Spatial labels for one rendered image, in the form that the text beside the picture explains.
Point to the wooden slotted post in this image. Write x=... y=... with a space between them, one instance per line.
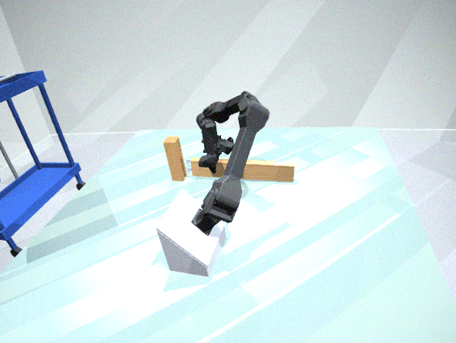
x=175 y=159

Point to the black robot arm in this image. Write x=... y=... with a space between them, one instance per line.
x=223 y=199

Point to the wooden side rail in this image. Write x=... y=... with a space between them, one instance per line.
x=256 y=170

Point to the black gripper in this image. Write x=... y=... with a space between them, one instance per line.
x=211 y=158

